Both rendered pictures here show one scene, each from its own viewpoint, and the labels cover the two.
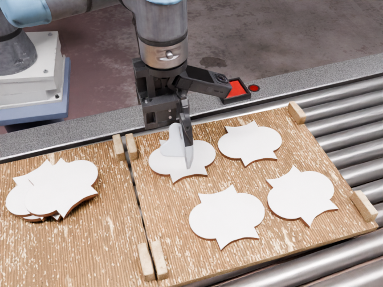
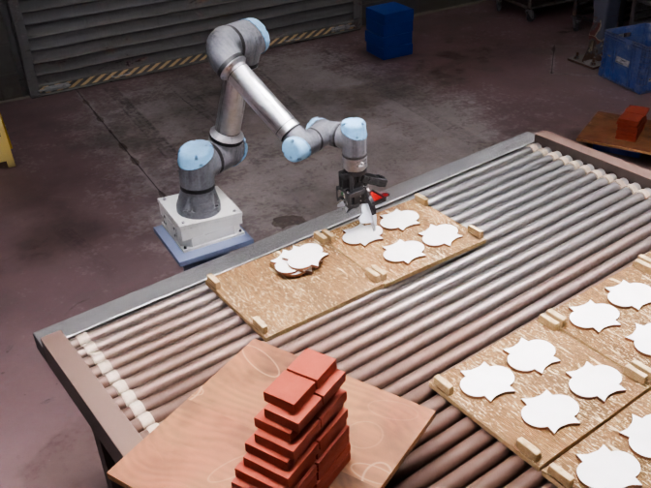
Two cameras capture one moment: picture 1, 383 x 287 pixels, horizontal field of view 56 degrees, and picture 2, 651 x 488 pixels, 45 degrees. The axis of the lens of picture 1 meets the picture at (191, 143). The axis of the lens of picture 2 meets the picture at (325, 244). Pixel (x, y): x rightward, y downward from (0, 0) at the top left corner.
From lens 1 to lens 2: 1.86 m
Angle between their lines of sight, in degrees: 19
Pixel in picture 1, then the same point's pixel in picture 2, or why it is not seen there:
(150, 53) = (353, 164)
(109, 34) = (138, 216)
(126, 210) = (345, 262)
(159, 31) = (358, 152)
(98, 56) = (137, 243)
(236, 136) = (389, 218)
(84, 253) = (335, 282)
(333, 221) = (462, 242)
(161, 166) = (353, 240)
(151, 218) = (362, 262)
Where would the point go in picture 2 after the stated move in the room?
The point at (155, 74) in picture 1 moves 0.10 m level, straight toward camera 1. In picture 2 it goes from (355, 175) to (370, 189)
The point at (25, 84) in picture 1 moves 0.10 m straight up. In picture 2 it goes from (222, 222) to (219, 197)
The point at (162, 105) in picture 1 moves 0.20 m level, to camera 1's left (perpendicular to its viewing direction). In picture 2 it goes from (357, 192) to (294, 204)
